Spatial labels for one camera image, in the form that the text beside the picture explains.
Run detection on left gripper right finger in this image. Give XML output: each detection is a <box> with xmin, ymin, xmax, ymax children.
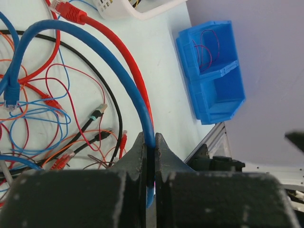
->
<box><xmin>155</xmin><ymin>133</ymin><xmax>301</xmax><ymax>228</ymax></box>

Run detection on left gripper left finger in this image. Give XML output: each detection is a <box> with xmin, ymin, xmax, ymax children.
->
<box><xmin>0</xmin><ymin>133</ymin><xmax>145</xmax><ymax>228</ymax></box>

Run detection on blue ethernet cable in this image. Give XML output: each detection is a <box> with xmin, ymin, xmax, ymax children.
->
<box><xmin>0</xmin><ymin>11</ymin><xmax>22</xmax><ymax>112</ymax></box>
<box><xmin>0</xmin><ymin>20</ymin><xmax>156</xmax><ymax>209</ymax></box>

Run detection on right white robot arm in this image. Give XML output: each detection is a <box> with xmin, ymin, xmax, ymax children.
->
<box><xmin>185</xmin><ymin>130</ymin><xmax>304</xmax><ymax>212</ymax></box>

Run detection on blue plastic divided bin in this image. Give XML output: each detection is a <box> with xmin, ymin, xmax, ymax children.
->
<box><xmin>176</xmin><ymin>20</ymin><xmax>246</xmax><ymax>125</ymax></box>

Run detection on right white perforated basket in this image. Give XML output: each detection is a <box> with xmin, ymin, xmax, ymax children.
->
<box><xmin>93</xmin><ymin>0</ymin><xmax>186</xmax><ymax>20</ymax></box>

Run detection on thin light blue wire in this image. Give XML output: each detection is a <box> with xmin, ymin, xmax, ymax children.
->
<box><xmin>0</xmin><ymin>35</ymin><xmax>72</xmax><ymax>195</ymax></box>

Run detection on thin red wire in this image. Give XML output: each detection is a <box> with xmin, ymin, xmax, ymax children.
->
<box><xmin>0</xmin><ymin>64</ymin><xmax>106</xmax><ymax>152</ymax></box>

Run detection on red ethernet cable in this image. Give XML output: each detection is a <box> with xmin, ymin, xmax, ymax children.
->
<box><xmin>18</xmin><ymin>0</ymin><xmax>154</xmax><ymax>129</ymax></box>

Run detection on thin orange wire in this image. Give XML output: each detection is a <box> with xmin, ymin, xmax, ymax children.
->
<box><xmin>0</xmin><ymin>30</ymin><xmax>119</xmax><ymax>207</ymax></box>

